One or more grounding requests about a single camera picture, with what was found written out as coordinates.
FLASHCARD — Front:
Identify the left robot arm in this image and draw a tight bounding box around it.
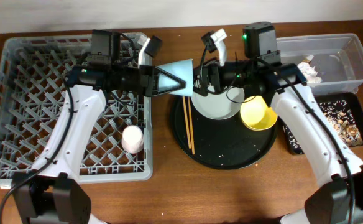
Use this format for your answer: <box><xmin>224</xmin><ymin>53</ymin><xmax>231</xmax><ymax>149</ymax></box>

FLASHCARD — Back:
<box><xmin>7</xmin><ymin>30</ymin><xmax>193</xmax><ymax>223</ymax></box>

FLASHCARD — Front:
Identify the black rectangular tray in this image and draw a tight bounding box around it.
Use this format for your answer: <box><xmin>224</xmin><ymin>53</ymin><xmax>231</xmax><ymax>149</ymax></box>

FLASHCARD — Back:
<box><xmin>282</xmin><ymin>91</ymin><xmax>363</xmax><ymax>156</ymax></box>

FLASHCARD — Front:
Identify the pink cup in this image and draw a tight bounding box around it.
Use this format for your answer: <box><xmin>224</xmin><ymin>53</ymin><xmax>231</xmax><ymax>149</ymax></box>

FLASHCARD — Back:
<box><xmin>121</xmin><ymin>126</ymin><xmax>144</xmax><ymax>154</ymax></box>

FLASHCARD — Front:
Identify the light blue cup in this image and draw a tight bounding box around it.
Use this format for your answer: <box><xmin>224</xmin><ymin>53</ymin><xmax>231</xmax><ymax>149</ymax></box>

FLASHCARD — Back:
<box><xmin>158</xmin><ymin>59</ymin><xmax>193</xmax><ymax>97</ymax></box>

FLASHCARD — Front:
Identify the grey round plate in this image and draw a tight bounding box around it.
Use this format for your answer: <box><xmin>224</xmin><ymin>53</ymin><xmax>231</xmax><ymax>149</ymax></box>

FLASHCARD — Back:
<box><xmin>191</xmin><ymin>88</ymin><xmax>244</xmax><ymax>120</ymax></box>

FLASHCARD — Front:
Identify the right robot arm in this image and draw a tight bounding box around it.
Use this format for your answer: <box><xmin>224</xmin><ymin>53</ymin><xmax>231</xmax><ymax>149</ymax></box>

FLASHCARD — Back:
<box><xmin>193</xmin><ymin>22</ymin><xmax>363</xmax><ymax>223</ymax></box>

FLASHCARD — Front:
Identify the food scraps and rice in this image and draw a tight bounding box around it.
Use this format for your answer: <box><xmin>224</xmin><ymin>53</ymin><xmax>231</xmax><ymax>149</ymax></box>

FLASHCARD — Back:
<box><xmin>285</xmin><ymin>100</ymin><xmax>363</xmax><ymax>153</ymax></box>

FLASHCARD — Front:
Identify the white paper napkin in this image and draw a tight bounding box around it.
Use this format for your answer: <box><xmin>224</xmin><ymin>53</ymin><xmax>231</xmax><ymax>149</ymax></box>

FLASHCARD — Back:
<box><xmin>298</xmin><ymin>55</ymin><xmax>322</xmax><ymax>84</ymax></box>

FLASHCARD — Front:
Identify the round black serving tray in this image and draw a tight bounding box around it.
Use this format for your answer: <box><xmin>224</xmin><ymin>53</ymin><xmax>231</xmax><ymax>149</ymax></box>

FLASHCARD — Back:
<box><xmin>170</xmin><ymin>96</ymin><xmax>278</xmax><ymax>170</ymax></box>

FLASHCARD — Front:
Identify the grey plastic dishwasher rack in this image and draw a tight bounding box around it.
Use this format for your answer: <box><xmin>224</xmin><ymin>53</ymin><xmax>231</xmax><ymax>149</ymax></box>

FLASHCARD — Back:
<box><xmin>0</xmin><ymin>35</ymin><xmax>153</xmax><ymax>189</ymax></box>

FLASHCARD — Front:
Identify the wooden chopstick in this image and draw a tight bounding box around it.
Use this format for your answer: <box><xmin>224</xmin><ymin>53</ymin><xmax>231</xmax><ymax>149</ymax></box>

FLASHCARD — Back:
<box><xmin>187</xmin><ymin>97</ymin><xmax>195</xmax><ymax>155</ymax></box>
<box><xmin>182</xmin><ymin>96</ymin><xmax>191</xmax><ymax>149</ymax></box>

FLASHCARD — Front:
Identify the clear plastic waste bin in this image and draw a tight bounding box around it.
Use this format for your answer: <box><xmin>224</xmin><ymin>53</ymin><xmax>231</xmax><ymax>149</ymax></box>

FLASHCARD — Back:
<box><xmin>277</xmin><ymin>33</ymin><xmax>363</xmax><ymax>95</ymax></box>

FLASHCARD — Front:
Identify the yellow bowl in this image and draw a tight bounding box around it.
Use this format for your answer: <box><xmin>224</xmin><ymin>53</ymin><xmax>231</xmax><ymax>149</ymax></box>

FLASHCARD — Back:
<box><xmin>239</xmin><ymin>96</ymin><xmax>278</xmax><ymax>131</ymax></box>

